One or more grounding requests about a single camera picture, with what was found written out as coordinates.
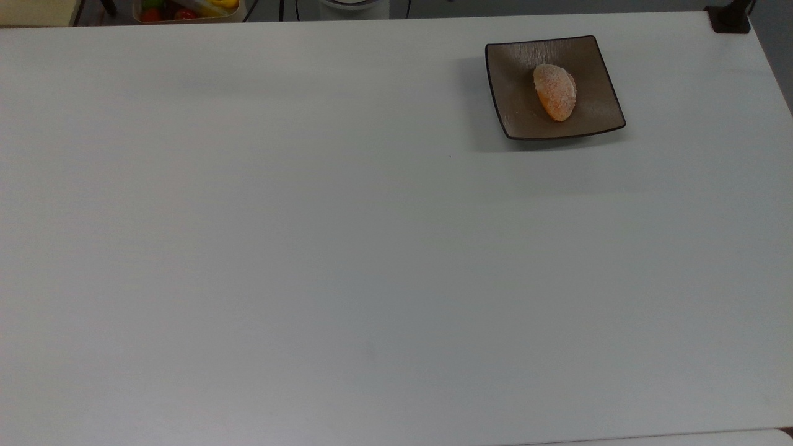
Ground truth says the sugared oval bread roll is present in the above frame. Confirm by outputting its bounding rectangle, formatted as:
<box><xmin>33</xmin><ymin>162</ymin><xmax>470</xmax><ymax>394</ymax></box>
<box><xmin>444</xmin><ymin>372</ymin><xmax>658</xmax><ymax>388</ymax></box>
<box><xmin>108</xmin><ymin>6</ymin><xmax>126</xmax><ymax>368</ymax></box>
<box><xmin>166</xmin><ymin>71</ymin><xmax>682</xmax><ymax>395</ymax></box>
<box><xmin>533</xmin><ymin>63</ymin><xmax>577</xmax><ymax>123</ymax></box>

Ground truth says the black table clamp mount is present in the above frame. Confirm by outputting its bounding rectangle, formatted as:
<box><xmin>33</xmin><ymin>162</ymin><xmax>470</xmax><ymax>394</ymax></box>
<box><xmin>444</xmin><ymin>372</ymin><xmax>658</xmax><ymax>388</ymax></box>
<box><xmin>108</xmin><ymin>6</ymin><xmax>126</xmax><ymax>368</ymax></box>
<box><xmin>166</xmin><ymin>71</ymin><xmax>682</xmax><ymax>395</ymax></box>
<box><xmin>705</xmin><ymin>0</ymin><xmax>756</xmax><ymax>34</ymax></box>

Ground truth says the beige cabinet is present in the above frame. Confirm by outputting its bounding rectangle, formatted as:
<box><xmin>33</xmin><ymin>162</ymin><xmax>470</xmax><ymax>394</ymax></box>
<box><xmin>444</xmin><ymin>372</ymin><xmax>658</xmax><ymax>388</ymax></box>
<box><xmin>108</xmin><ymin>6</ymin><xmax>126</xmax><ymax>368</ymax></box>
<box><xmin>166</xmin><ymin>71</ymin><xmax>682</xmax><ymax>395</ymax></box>
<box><xmin>0</xmin><ymin>0</ymin><xmax>84</xmax><ymax>28</ymax></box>

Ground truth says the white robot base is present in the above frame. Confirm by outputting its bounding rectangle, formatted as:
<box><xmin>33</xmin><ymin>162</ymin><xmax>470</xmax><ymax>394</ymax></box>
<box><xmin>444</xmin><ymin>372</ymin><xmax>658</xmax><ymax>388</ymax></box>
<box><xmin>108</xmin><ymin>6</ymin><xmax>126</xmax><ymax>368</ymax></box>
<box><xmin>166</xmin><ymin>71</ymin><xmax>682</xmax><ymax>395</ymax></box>
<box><xmin>318</xmin><ymin>0</ymin><xmax>392</xmax><ymax>20</ymax></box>

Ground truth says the beige plastic bin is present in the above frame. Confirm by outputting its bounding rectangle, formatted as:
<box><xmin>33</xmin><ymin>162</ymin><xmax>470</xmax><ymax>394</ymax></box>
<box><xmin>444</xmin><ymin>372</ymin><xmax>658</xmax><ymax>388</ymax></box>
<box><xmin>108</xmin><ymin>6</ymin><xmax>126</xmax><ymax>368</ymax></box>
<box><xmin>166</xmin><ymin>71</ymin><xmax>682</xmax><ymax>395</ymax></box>
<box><xmin>131</xmin><ymin>0</ymin><xmax>247</xmax><ymax>24</ymax></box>

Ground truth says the square brown ceramic plate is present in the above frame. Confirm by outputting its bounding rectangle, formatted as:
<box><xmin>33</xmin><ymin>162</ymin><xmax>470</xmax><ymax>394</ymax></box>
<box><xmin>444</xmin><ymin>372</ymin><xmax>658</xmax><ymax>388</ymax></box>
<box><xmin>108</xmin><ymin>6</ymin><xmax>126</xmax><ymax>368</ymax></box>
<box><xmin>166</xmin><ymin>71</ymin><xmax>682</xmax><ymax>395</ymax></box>
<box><xmin>484</xmin><ymin>35</ymin><xmax>626</xmax><ymax>141</ymax></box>

